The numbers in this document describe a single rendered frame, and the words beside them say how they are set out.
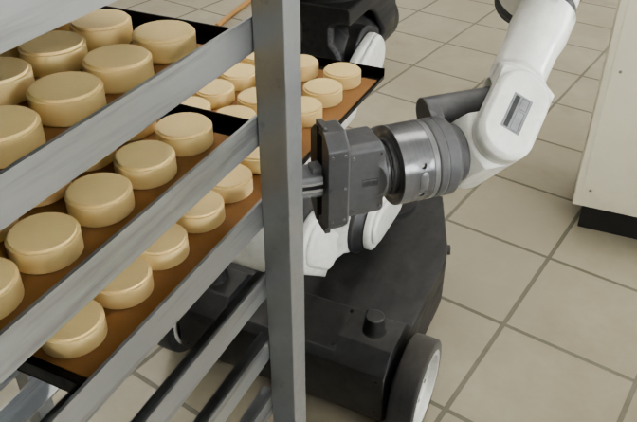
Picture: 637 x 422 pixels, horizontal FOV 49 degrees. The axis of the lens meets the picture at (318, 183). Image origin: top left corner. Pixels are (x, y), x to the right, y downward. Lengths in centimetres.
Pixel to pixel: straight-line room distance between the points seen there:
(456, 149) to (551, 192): 148
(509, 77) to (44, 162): 52
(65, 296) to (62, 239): 5
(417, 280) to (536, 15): 81
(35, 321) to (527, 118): 54
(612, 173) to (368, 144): 131
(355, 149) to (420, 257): 92
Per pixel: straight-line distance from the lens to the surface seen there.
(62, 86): 50
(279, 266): 70
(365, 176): 73
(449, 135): 76
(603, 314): 184
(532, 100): 80
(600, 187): 200
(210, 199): 68
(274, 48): 58
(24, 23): 40
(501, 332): 172
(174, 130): 62
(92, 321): 57
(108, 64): 53
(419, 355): 135
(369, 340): 135
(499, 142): 76
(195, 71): 53
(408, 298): 151
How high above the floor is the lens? 117
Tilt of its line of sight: 33 degrees down
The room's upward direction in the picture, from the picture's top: straight up
